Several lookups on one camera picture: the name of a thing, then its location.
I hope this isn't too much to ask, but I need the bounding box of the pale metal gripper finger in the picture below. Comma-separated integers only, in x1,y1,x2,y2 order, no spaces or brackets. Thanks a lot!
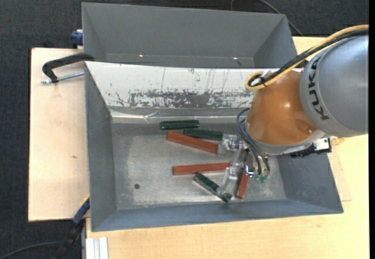
217,134,245,156
220,163,243,199

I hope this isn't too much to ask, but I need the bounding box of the red-brown flat block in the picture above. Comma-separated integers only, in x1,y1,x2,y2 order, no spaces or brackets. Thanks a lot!
166,131,220,156
172,162,232,176
235,169,250,200

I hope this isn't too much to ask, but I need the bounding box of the dark green flat block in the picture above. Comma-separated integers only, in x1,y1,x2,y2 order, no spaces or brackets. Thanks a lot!
159,119,200,131
183,128,224,141
192,172,231,203

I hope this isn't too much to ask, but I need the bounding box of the grey metal bin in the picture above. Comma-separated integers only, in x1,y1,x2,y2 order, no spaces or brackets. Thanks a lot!
81,2,344,232

